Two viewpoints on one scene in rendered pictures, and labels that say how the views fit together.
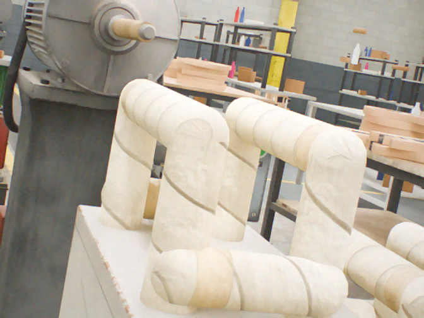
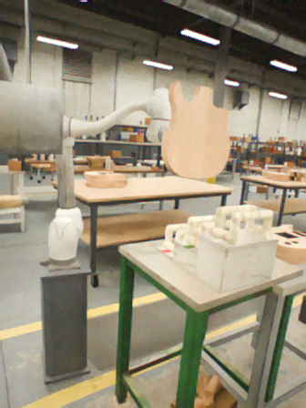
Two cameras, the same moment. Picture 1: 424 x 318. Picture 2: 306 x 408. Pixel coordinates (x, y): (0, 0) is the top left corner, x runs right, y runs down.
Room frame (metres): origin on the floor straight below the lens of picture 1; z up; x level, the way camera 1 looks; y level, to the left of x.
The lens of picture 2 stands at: (1.07, 0.94, 1.43)
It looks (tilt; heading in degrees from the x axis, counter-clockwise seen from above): 13 degrees down; 258
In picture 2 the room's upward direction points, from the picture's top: 4 degrees clockwise
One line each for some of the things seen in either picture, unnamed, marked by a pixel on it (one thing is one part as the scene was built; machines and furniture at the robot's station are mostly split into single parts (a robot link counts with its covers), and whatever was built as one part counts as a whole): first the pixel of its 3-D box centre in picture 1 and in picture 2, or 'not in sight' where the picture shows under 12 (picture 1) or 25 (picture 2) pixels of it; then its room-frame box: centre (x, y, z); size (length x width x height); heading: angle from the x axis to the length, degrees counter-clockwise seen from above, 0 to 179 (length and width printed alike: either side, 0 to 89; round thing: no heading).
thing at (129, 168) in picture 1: (130, 163); (234, 230); (0.58, 0.06, 1.15); 0.03 x 0.03 x 0.09
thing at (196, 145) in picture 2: not in sight; (198, 133); (0.61, -0.32, 1.47); 0.35 x 0.04 x 0.40; 18
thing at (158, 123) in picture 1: (166, 115); (253, 215); (0.50, 0.03, 1.20); 0.20 x 0.03 x 0.03; 17
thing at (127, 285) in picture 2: not in sight; (124, 333); (0.88, -0.36, 0.45); 0.05 x 0.05 x 0.90; 21
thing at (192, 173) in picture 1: (183, 220); (266, 226); (0.42, 0.01, 1.15); 0.03 x 0.03 x 0.09
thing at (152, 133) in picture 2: not in sight; (158, 131); (0.71, -0.66, 1.47); 0.16 x 0.11 x 0.13; 107
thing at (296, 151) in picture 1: (284, 134); (237, 209); (0.53, -0.05, 1.20); 0.20 x 0.03 x 0.03; 17
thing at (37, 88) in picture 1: (79, 89); not in sight; (1.69, 0.30, 1.11); 0.36 x 0.24 x 0.04; 21
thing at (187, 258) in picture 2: not in sight; (209, 253); (0.56, -0.16, 0.98); 0.27 x 0.16 x 0.09; 18
